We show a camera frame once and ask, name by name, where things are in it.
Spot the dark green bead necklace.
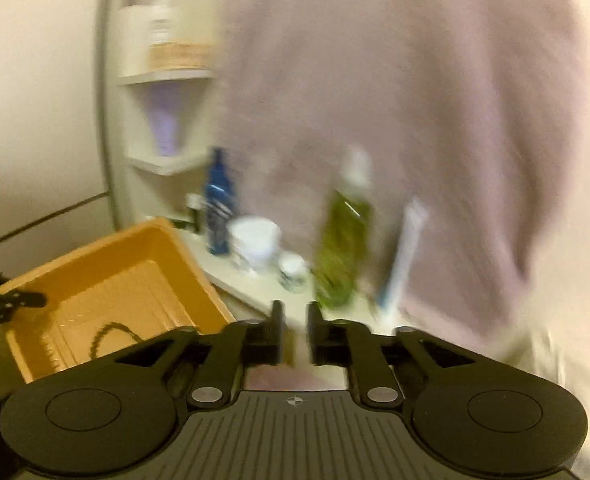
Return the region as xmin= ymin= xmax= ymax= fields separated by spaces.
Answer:
xmin=88 ymin=322 xmax=146 ymax=361

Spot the orange plastic tray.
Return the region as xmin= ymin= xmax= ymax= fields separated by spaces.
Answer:
xmin=0 ymin=219 xmax=234 ymax=382

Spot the small green white jar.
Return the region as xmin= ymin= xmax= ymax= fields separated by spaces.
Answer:
xmin=278 ymin=252 xmax=308 ymax=292

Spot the white cream jar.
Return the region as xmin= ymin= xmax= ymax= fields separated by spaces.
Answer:
xmin=228 ymin=216 xmax=281 ymax=274

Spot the green olive spray bottle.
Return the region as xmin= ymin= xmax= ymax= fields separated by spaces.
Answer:
xmin=312 ymin=147 xmax=374 ymax=310

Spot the blue spray bottle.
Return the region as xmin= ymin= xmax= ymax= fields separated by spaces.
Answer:
xmin=205 ymin=148 xmax=237 ymax=256

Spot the blue white tube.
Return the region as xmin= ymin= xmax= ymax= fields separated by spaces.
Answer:
xmin=377 ymin=197 xmax=429 ymax=320

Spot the cream pillow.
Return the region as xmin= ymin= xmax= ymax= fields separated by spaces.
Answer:
xmin=484 ymin=328 xmax=590 ymax=480

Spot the lilac tube on shelf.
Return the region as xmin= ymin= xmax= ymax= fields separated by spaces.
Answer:
xmin=146 ymin=81 xmax=182 ymax=157

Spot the lilac towel hanging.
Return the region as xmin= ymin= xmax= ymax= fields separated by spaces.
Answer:
xmin=217 ymin=0 xmax=583 ymax=350

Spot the cream corner shelf unit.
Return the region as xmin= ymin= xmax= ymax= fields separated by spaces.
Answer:
xmin=109 ymin=0 xmax=407 ymax=340

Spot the white curved door frame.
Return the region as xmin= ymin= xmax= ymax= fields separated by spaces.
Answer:
xmin=94 ymin=0 xmax=132 ymax=230

